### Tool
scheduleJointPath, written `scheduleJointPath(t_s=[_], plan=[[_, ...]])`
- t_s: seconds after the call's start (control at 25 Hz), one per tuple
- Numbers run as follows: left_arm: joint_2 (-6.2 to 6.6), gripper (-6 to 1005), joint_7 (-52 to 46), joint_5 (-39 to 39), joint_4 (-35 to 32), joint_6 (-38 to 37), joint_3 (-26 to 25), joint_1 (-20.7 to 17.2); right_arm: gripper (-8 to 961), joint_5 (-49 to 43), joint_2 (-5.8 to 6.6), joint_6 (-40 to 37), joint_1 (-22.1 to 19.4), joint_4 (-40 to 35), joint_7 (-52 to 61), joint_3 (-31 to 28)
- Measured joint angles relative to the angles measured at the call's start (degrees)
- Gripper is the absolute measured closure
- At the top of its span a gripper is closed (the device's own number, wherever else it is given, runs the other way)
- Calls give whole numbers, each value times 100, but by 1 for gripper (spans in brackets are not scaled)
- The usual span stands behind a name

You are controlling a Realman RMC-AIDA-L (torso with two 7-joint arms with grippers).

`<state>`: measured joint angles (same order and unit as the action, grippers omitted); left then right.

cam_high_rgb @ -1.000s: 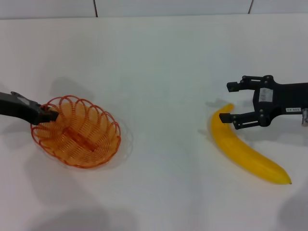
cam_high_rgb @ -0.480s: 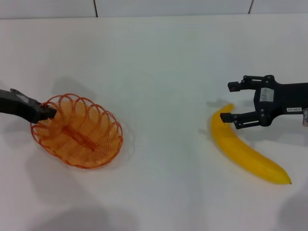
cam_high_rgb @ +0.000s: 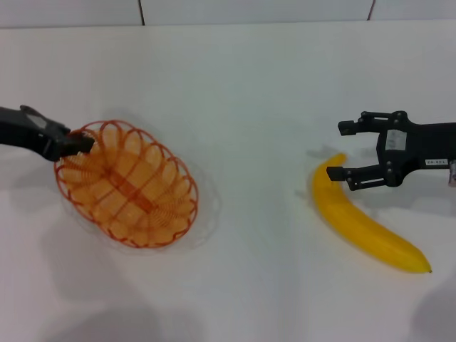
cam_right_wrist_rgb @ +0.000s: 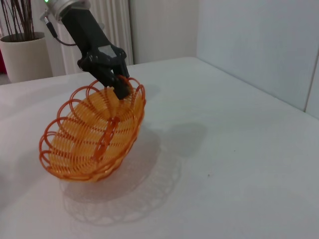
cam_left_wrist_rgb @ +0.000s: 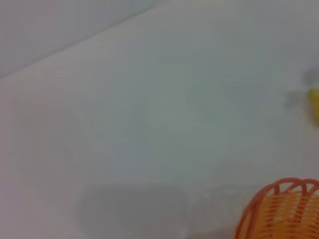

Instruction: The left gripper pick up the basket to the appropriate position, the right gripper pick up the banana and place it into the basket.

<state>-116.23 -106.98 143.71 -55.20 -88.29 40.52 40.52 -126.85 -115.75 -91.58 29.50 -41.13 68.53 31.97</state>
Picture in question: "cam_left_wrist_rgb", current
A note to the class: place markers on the yellow banana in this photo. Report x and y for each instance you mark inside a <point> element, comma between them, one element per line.
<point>315,107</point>

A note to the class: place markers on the orange plastic woven basket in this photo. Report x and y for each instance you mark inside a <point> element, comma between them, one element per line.
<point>286,211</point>

